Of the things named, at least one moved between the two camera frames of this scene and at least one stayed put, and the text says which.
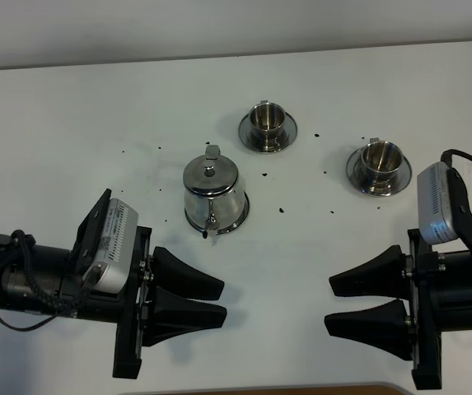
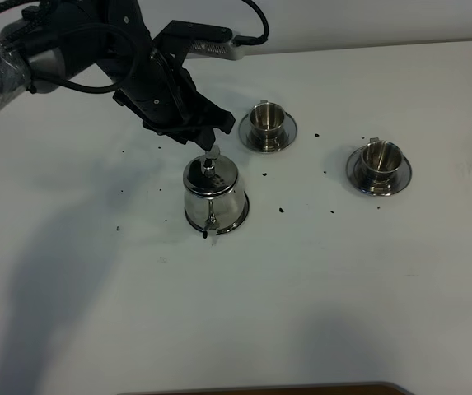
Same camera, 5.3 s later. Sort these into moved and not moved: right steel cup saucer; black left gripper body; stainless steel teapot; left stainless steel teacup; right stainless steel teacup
Moved: black left gripper body
Not moved: stainless steel teapot; right stainless steel teacup; right steel cup saucer; left stainless steel teacup
